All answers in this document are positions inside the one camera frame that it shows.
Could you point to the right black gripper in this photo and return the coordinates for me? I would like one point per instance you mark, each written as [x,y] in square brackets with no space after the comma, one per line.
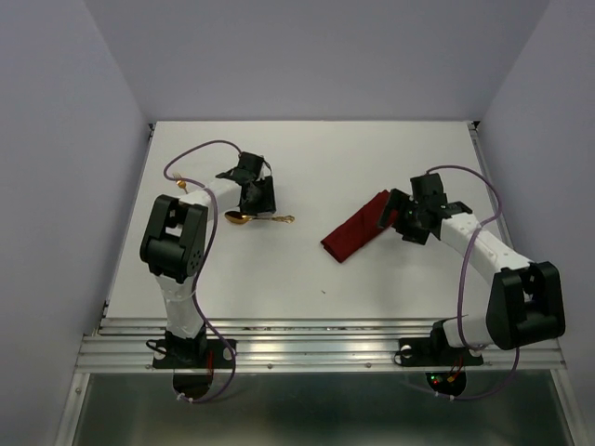
[397,201]

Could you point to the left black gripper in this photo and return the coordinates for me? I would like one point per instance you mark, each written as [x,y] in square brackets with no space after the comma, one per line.
[267,202]

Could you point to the gold spoon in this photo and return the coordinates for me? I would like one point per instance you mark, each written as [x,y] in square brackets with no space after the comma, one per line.
[237,218]

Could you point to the dark red cloth napkin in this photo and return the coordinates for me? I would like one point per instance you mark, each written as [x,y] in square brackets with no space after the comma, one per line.
[358,230]

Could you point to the gold fork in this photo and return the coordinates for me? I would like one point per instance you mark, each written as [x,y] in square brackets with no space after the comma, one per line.
[180,182]

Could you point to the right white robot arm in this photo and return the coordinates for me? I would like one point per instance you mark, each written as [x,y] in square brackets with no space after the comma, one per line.
[525,304]

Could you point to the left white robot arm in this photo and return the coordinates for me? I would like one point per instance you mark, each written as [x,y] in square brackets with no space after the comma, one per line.
[175,245]

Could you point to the right aluminium table edge rail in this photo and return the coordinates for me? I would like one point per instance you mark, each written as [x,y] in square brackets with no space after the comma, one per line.
[500,221]

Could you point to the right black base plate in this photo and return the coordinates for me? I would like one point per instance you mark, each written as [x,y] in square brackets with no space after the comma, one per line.
[422,352]

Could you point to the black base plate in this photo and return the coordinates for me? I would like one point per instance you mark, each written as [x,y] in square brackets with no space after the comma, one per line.
[422,352]
[215,357]

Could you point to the aluminium mounting rail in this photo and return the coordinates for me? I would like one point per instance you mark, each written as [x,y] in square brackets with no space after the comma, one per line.
[263,346]

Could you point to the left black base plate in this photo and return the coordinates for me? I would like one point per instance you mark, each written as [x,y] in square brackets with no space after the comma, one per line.
[215,357]

